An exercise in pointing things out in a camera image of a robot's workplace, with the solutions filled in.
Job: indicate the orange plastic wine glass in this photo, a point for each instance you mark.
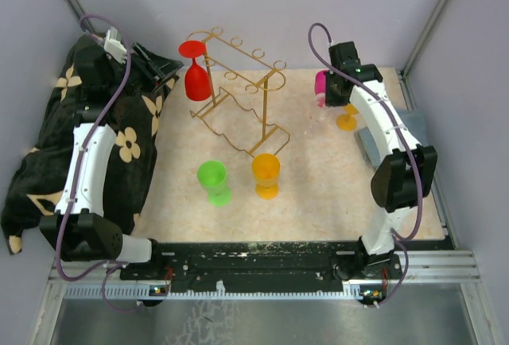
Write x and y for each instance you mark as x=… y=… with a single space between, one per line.
x=266 y=169
x=347 y=120

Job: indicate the clear wine glass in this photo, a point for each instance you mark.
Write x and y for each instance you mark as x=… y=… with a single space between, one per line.
x=322 y=110

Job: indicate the grey folded cloth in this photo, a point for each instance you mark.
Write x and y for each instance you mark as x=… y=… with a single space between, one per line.
x=414 y=121

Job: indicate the orange plastic wine glass front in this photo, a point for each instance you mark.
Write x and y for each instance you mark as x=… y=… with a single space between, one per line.
x=266 y=169

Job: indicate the orange plastic wine glass back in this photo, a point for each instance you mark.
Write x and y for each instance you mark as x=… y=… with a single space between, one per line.
x=347 y=120

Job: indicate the red plastic wine glass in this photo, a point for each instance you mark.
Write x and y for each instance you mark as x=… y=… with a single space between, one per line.
x=197 y=83

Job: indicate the gold wire wine glass rack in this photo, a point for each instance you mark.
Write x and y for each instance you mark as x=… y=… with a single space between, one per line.
x=238 y=109

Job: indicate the black floral blanket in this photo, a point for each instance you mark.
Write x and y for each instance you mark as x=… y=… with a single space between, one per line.
x=37 y=185

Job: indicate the green plastic wine glass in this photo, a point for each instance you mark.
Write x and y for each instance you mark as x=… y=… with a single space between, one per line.
x=212 y=176

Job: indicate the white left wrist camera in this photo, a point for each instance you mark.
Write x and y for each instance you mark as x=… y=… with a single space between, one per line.
x=114 y=47

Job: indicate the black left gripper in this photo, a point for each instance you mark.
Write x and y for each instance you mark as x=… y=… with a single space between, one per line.
x=157 y=68

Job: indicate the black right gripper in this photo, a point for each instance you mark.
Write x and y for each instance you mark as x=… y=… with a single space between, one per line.
x=329 y=99

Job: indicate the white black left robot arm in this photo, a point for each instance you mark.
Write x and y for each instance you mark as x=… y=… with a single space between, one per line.
x=78 y=229

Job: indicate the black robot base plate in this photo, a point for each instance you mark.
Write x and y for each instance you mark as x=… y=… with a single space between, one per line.
x=249 y=267

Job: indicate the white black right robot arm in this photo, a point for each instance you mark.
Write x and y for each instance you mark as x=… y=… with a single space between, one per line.
x=405 y=173

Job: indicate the grey slotted cable duct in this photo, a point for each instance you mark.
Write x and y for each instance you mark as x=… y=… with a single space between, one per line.
x=117 y=291

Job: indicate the pink plastic wine glass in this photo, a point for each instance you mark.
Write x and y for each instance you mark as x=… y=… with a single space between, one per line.
x=320 y=83

